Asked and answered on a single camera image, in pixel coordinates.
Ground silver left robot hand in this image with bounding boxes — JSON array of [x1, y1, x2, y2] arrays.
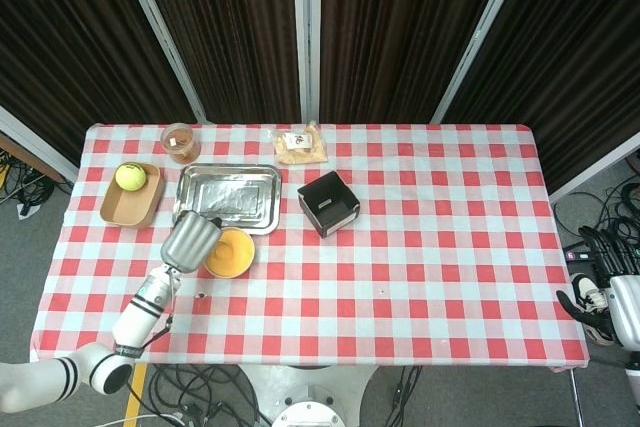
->
[[160, 210, 224, 273]]

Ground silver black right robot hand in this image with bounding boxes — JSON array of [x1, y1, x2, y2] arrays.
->
[[555, 225, 640, 347]]

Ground grey round robot base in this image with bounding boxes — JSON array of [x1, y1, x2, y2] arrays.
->
[[239, 364, 381, 427]]

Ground beige bowl of orange powder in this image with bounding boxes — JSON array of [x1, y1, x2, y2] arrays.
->
[[203, 226, 257, 279]]

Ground stainless steel rectangular tray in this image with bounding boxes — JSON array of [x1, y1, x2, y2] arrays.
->
[[173, 163, 284, 237]]

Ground black and white sneaker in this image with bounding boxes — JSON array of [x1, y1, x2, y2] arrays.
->
[[569, 272, 619, 347]]

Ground brown paper food container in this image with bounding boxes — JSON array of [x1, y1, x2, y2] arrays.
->
[[99, 161, 167, 230]]

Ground black power strip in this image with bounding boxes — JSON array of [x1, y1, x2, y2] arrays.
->
[[563, 241, 597, 264]]

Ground yellow-green tennis ball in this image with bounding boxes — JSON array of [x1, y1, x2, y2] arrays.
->
[[115, 161, 148, 192]]

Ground clear plastic snack jar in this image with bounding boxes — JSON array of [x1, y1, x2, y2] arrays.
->
[[160, 122, 202, 165]]

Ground black open cardboard box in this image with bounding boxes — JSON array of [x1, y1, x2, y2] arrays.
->
[[296, 170, 361, 239]]

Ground clear bag of biscuits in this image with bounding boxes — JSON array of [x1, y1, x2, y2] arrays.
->
[[269, 120, 330, 166]]

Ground yellow floor tape strip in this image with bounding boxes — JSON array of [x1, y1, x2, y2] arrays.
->
[[122, 361, 150, 427]]

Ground red white checkered tablecloth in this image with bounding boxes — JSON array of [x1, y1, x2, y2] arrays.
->
[[29, 121, 591, 373]]

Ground dark brown curtain panel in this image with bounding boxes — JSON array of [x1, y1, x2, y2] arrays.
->
[[442, 0, 640, 193], [319, 0, 515, 124], [0, 0, 197, 167], [134, 0, 302, 124]]

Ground black floor cable bundle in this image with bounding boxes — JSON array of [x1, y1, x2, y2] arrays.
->
[[0, 146, 72, 219], [553, 174, 640, 268], [119, 364, 274, 427]]

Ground white partition base rail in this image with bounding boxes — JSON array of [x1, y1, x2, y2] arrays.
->
[[0, 105, 80, 183], [548, 130, 640, 205]]

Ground white partition frame post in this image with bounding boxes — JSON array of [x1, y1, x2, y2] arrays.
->
[[430, 0, 534, 124], [292, 0, 322, 124], [113, 0, 209, 124]]

